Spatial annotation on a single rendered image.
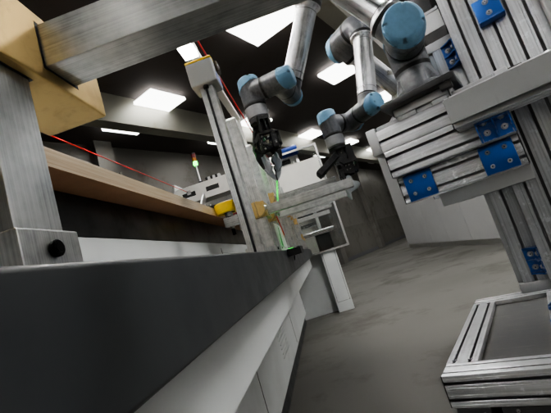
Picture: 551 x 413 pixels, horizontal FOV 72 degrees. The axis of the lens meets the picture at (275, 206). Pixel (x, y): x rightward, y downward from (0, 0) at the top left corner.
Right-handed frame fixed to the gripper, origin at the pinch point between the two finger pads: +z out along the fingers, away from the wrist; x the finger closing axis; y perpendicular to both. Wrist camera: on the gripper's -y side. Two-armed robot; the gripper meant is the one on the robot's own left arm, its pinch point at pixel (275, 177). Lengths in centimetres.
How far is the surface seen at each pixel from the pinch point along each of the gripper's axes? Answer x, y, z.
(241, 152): -9.6, 4.3, -9.8
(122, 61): -36, 94, 12
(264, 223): -9.3, 4.3, 14.3
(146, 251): -42, 34, 17
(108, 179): -44, 54, 6
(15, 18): -41, 97, 9
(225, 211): -19.2, -1.1, 6.4
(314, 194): 8.7, 6.4, 10.0
